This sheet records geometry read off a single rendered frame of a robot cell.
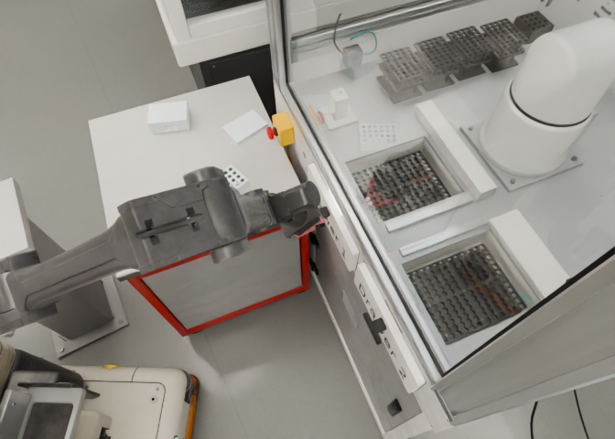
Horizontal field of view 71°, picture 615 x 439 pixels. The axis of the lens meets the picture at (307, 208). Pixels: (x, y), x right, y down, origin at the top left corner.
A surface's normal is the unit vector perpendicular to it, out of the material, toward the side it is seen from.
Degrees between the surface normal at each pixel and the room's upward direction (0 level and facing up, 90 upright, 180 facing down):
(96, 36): 0
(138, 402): 0
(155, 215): 36
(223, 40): 90
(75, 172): 0
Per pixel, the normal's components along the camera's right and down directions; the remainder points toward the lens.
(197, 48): 0.37, 0.79
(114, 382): -0.01, -0.51
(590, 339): -0.93, 0.32
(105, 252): -0.52, 0.18
